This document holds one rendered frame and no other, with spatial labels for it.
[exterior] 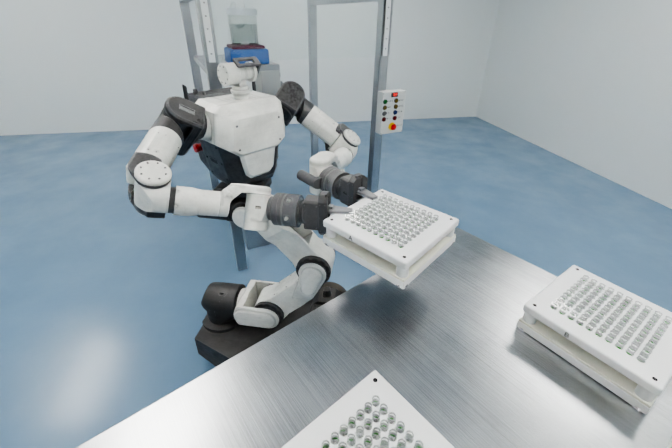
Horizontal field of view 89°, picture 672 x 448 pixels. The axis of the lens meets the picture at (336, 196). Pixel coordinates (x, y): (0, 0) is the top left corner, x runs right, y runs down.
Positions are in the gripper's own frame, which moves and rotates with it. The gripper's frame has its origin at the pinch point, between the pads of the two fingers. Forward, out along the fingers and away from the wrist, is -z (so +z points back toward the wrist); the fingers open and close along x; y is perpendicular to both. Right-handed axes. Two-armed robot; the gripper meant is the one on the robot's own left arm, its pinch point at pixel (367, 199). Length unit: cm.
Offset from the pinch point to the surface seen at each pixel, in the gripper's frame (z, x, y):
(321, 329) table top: -15.6, 18.0, 28.7
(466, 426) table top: -48, 19, 21
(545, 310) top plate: -47.3, 11.3, -8.9
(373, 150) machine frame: 90, 31, -94
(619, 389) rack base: -63, 17, -6
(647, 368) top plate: -65, 12, -9
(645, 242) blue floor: -44, 101, -251
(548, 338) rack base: -50, 16, -7
